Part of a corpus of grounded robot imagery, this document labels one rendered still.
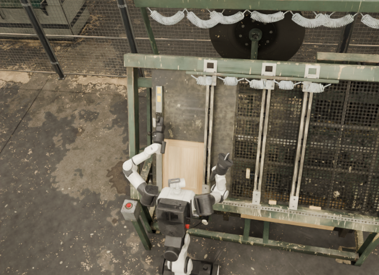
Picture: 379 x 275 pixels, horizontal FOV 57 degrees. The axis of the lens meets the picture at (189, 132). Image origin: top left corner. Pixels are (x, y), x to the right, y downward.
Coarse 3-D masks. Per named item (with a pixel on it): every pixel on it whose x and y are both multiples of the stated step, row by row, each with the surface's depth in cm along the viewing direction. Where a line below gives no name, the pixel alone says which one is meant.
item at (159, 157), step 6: (156, 90) 288; (162, 90) 289; (156, 96) 289; (162, 96) 291; (156, 102) 291; (162, 102) 292; (156, 108) 293; (162, 108) 294; (162, 114) 296; (156, 156) 306; (156, 162) 308; (156, 168) 310; (156, 174) 312; (156, 180) 314
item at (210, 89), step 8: (216, 64) 264; (216, 72) 266; (208, 80) 255; (208, 88) 274; (208, 96) 276; (208, 104) 279; (208, 112) 281; (208, 120) 286; (208, 128) 288; (208, 136) 291; (208, 144) 293; (208, 152) 291; (208, 160) 293; (208, 168) 296; (208, 176) 298; (208, 184) 300; (208, 192) 302
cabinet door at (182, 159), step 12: (168, 144) 303; (180, 144) 300; (192, 144) 298; (168, 156) 306; (180, 156) 304; (192, 156) 301; (168, 168) 310; (180, 168) 308; (192, 168) 305; (192, 180) 309
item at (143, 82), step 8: (144, 80) 295; (240, 88) 280; (280, 88) 273; (296, 96) 272; (344, 96) 264; (352, 96) 263; (360, 96) 262; (312, 120) 276; (240, 168) 301; (272, 168) 294; (304, 168) 288; (376, 168) 277; (312, 176) 289; (320, 176) 287; (344, 176) 283; (376, 184) 277
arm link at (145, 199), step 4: (140, 184) 267; (144, 184) 267; (140, 188) 266; (140, 192) 266; (144, 196) 263; (148, 196) 261; (152, 196) 263; (144, 200) 265; (148, 200) 264; (144, 204) 268; (148, 204) 268
